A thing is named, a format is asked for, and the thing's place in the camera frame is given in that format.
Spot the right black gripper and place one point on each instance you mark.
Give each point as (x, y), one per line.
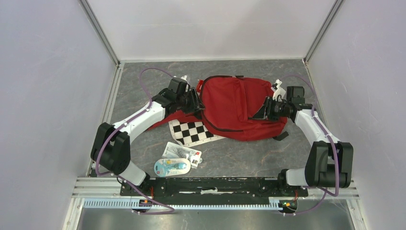
(265, 112)

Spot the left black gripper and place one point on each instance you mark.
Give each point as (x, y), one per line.
(196, 104)

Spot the red student backpack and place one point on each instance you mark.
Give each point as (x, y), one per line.
(230, 103)

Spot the blue packaged correction tape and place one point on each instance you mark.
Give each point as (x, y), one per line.
(171, 167)

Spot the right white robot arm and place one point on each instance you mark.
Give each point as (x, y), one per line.
(329, 164)

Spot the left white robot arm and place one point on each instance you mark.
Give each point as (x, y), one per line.
(111, 147)

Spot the red window toy block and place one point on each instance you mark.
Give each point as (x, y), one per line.
(199, 86)

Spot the black white chess mat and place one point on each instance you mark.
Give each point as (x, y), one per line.
(190, 134)

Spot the packaged ruler set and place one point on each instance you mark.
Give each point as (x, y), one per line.
(173, 151)

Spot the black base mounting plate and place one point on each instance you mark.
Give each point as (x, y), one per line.
(218, 190)

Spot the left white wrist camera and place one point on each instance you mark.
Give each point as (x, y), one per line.
(186, 78)

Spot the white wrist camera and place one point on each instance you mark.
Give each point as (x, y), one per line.
(278, 91)
(186, 78)

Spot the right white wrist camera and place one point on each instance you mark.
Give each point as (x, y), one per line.
(278, 91)

